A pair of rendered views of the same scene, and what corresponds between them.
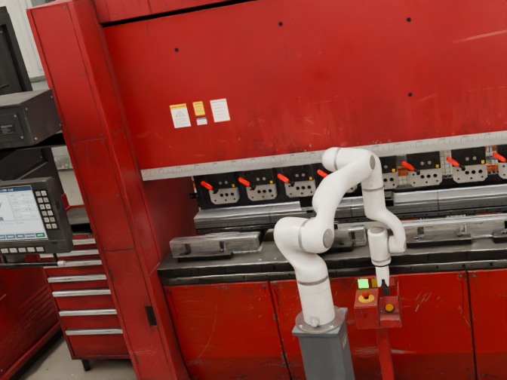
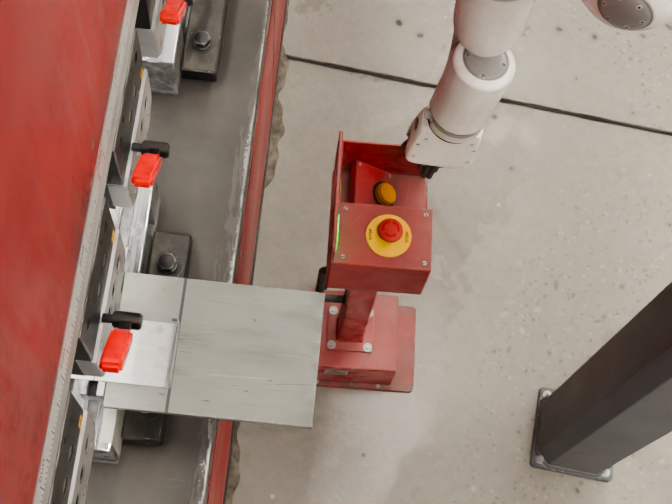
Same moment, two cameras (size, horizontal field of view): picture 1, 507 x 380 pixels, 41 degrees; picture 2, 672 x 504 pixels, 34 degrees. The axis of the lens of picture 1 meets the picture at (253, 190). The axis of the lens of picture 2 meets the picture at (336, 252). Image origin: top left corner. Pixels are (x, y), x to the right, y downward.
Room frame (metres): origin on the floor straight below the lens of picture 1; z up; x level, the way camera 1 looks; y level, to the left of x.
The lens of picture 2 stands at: (3.04, 0.17, 2.35)
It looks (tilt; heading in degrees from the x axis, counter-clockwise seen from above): 69 degrees down; 247
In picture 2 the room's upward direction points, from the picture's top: 11 degrees clockwise
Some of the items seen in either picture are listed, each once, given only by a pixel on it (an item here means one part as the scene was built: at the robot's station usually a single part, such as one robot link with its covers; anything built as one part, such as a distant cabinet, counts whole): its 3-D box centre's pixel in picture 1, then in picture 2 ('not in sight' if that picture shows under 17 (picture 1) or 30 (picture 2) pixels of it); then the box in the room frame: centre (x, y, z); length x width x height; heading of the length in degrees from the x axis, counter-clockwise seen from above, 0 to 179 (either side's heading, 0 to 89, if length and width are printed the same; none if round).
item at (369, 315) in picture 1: (377, 301); (381, 215); (2.71, -0.45, 0.75); 0.20 x 0.16 x 0.18; 74
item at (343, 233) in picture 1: (326, 237); (115, 313); (3.14, -0.32, 0.92); 0.39 x 0.06 x 0.10; 72
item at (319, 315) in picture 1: (316, 298); not in sight; (2.26, -0.15, 1.09); 0.19 x 0.19 x 0.18
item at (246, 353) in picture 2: not in sight; (217, 349); (3.01, -0.22, 1.00); 0.26 x 0.18 x 0.01; 162
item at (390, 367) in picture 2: not in sight; (361, 338); (2.68, -0.45, 0.06); 0.25 x 0.20 x 0.12; 164
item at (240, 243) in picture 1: (215, 244); not in sight; (3.32, 0.26, 0.92); 0.50 x 0.06 x 0.10; 72
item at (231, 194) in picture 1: (224, 185); not in sight; (3.28, 0.14, 1.26); 0.15 x 0.09 x 0.17; 72
